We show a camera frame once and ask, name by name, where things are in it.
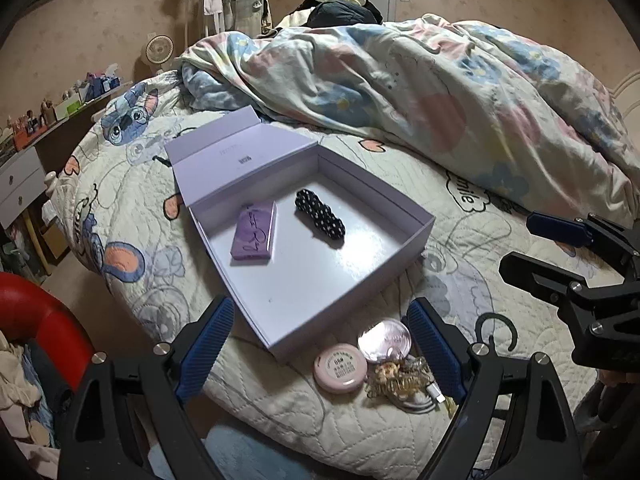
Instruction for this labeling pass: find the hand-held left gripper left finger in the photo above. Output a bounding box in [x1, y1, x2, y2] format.
[57, 296, 236, 480]

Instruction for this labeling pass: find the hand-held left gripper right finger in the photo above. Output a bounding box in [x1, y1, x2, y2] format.
[406, 296, 583, 480]

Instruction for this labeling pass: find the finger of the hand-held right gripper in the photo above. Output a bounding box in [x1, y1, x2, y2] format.
[526, 211, 640, 281]
[499, 251, 640, 322]

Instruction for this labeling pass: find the lavender cardboard box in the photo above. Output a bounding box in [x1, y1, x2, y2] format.
[164, 105, 436, 363]

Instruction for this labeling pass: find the clear pink round compact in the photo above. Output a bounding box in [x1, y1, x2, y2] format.
[357, 319, 413, 362]

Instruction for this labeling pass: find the pink labelled round compact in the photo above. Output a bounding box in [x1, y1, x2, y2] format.
[313, 342, 369, 394]

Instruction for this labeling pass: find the light blue rug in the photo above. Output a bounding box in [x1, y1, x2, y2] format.
[202, 427, 313, 480]

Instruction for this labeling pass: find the purple rectangular case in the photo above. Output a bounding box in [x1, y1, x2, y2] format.
[231, 201, 277, 262]

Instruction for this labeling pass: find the cream headboard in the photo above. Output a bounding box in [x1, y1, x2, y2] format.
[612, 67, 640, 111]

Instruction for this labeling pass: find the black polka-dot scrunchie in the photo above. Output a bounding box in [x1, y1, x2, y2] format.
[292, 188, 347, 240]

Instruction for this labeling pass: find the red rounded chair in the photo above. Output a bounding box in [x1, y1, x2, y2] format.
[0, 272, 96, 386]

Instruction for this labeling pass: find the pile of pale clothes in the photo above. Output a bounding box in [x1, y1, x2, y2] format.
[0, 330, 63, 480]

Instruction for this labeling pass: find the floral pastel duvet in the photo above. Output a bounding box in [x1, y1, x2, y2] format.
[177, 14, 640, 233]

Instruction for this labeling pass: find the blue cartoon plush pillow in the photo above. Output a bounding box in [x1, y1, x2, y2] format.
[100, 82, 161, 148]

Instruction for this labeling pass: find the white drawer unit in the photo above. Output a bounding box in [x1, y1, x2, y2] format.
[0, 147, 48, 231]

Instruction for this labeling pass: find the wooden desk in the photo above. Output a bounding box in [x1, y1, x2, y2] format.
[0, 87, 126, 181]

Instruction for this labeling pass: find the row of desk trinkets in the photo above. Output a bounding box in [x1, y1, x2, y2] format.
[0, 65, 123, 153]

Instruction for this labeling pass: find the white desk fan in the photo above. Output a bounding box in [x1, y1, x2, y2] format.
[139, 34, 177, 78]

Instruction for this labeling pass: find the dark clothes pile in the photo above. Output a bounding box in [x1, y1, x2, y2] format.
[290, 0, 383, 28]

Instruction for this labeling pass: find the white clothes rack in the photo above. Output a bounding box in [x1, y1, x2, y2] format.
[177, 0, 273, 43]

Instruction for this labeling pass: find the grey green hanging bag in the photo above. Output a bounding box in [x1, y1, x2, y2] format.
[232, 0, 271, 33]

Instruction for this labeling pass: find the white charging cable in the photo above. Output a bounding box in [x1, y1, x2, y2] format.
[395, 380, 458, 416]

